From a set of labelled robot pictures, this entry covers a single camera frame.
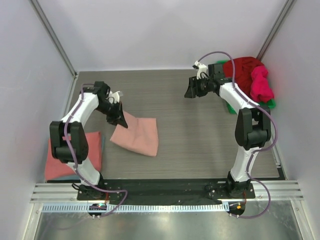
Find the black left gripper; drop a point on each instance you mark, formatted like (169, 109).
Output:
(118, 117)

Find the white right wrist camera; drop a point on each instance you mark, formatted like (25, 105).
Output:
(200, 68)

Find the green plastic bin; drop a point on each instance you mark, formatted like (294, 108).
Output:
(271, 103)

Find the white slotted cable duct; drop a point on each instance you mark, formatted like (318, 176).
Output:
(99, 208)

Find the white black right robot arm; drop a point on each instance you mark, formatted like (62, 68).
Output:
(252, 129)

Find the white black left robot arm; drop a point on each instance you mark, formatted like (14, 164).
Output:
(68, 140)

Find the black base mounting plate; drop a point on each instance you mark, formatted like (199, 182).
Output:
(143, 190)

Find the left aluminium corner post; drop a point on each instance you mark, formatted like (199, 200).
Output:
(52, 35)

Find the right aluminium corner post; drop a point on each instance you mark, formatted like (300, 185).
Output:
(280, 19)

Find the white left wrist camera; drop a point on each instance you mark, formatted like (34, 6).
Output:
(115, 97)

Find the aluminium front frame rail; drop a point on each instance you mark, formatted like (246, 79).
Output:
(280, 190)

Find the pink printed t shirt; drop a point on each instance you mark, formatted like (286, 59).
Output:
(141, 135)

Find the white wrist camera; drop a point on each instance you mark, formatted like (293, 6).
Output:
(115, 97)
(200, 68)

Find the aluminium corner post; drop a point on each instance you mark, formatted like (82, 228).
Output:
(280, 19)
(52, 35)

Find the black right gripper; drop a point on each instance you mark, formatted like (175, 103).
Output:
(195, 86)

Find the dark red t shirt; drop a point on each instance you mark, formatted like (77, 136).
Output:
(244, 66)

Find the magenta t shirt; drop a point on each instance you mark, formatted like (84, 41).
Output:
(260, 90)

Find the folded salmon t shirt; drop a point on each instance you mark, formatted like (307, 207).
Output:
(95, 150)

